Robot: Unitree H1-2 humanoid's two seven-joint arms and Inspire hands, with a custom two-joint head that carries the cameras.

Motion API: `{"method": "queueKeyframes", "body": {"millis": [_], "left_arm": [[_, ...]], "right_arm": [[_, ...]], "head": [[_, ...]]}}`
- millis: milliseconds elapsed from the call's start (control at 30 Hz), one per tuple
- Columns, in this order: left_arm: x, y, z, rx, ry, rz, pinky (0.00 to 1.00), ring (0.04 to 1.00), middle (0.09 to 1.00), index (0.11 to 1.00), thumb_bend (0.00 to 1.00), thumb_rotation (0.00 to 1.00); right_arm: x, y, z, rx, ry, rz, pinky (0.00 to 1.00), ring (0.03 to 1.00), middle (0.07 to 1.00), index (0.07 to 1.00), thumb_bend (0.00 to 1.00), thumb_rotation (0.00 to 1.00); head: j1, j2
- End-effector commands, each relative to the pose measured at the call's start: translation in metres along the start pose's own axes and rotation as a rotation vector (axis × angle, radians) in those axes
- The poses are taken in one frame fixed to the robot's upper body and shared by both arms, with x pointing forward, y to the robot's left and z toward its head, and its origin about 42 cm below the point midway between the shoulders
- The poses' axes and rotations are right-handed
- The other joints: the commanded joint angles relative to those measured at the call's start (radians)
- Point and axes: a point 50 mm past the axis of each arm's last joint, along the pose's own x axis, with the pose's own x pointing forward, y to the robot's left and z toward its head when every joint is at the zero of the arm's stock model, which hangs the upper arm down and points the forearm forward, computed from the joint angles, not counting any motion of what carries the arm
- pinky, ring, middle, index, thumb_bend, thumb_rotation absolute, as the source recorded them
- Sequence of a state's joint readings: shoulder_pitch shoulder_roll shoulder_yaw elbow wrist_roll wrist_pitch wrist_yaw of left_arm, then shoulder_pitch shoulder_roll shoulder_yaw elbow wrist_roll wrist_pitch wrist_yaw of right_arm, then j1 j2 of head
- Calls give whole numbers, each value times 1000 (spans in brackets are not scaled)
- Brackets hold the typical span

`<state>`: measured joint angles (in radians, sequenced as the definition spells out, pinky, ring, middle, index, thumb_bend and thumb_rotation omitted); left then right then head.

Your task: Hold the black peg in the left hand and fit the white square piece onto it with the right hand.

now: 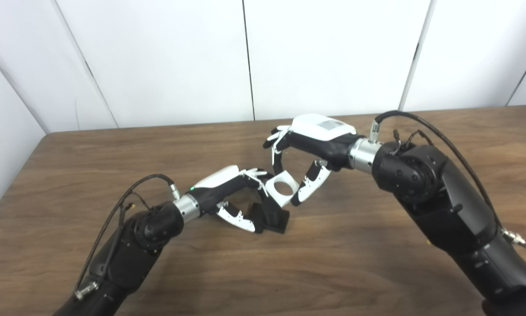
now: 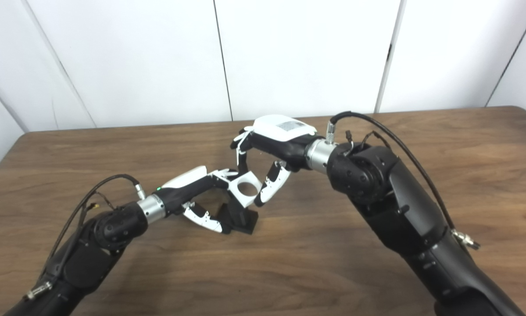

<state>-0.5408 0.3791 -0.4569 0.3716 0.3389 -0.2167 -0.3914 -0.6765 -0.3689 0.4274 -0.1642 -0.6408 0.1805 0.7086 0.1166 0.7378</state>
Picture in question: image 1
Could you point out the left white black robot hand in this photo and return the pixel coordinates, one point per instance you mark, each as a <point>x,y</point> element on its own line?
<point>219,188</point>

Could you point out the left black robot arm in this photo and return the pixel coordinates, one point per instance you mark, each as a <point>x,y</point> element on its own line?
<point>131,254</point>

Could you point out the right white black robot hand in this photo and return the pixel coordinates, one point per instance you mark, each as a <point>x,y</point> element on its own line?
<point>322,138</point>

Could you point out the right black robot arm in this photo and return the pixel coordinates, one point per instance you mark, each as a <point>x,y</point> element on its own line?
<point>447,206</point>

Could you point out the white square piece with hole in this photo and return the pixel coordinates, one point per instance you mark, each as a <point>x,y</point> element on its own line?
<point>273,195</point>

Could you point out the black peg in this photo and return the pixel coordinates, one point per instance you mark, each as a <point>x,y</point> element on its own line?
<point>276,217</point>

